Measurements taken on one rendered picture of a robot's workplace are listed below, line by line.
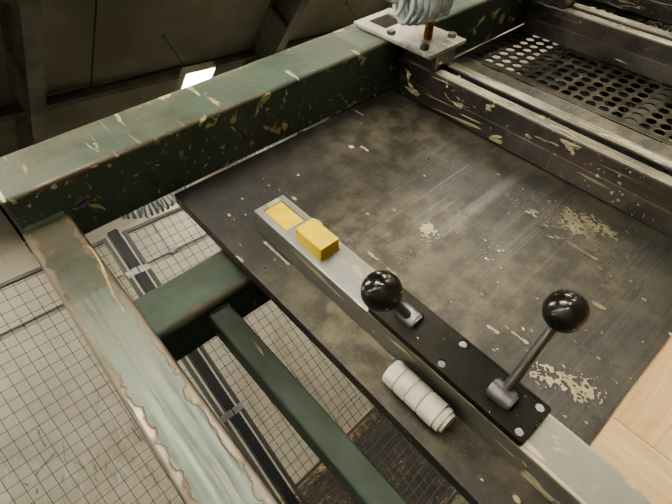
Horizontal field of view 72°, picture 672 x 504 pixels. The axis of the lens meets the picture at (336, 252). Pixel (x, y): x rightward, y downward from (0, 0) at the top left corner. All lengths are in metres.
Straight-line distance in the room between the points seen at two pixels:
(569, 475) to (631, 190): 0.44
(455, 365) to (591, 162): 0.42
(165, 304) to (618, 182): 0.66
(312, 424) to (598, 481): 0.28
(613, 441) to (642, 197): 0.37
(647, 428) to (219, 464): 0.41
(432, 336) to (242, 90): 0.48
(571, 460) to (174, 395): 0.37
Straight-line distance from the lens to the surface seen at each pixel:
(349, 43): 0.92
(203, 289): 0.66
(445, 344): 0.51
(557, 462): 0.50
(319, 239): 0.57
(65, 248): 0.66
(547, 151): 0.82
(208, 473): 0.45
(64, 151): 0.73
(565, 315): 0.43
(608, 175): 0.79
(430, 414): 0.49
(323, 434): 0.56
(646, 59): 1.19
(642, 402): 0.59
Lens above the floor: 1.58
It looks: 3 degrees up
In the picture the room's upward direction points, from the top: 35 degrees counter-clockwise
